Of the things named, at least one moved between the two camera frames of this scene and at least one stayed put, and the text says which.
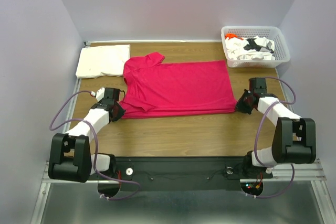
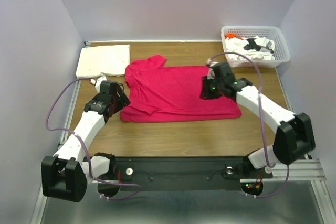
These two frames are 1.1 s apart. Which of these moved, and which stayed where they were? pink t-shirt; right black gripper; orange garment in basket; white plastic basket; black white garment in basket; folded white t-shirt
Moved: pink t-shirt; right black gripper
Stayed: orange garment in basket; folded white t-shirt; white plastic basket; black white garment in basket
